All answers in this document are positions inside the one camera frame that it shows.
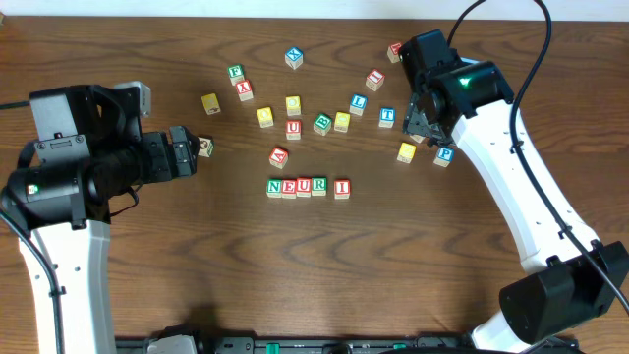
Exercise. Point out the red i block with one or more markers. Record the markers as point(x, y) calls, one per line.
point(375, 79)
point(342, 189)

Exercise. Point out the yellow block upper middle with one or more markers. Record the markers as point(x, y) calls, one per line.
point(293, 105)

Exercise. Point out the picture face wooden block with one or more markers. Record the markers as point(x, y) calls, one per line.
point(206, 147)

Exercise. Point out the blue P block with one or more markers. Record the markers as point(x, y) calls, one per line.
point(443, 156)

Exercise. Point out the blue X block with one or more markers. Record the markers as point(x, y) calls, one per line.
point(294, 57)

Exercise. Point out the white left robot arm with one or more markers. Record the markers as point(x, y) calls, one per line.
point(68, 276)

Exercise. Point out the green B block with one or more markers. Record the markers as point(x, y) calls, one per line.
point(322, 124)

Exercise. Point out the yellow block left middle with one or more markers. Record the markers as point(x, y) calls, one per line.
point(265, 117)

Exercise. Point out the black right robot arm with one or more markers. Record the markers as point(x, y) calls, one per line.
point(570, 274)

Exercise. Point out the yellow S block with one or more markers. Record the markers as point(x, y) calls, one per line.
point(406, 153)

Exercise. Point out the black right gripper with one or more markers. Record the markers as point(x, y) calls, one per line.
point(423, 124)

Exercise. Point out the yellow block centre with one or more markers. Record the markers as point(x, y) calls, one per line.
point(342, 121)

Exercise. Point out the red u block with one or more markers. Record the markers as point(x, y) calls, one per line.
point(293, 130)
point(304, 187)

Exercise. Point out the red E block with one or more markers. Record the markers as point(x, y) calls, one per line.
point(288, 189)

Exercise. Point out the yellow block far left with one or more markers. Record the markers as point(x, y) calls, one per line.
point(210, 104)

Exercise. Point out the blue T block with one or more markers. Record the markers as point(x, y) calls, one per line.
point(387, 117)

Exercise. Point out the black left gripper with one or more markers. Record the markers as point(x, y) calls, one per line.
point(182, 150)

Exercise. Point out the blue 2 block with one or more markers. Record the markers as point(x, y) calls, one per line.
point(417, 138)

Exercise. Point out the red M block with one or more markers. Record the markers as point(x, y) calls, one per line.
point(393, 52)

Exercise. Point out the green N block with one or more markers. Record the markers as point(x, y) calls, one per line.
point(273, 188)

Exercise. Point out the red Y block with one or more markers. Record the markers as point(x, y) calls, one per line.
point(244, 90)

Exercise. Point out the red A block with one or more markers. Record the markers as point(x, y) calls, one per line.
point(278, 157)

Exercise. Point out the green F block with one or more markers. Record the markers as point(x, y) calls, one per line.
point(236, 73)

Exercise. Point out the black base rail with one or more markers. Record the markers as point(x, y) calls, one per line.
point(183, 339)

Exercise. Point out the blue L block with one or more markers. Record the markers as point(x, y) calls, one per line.
point(358, 104)

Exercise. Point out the green R block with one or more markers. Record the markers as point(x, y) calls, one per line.
point(319, 187)

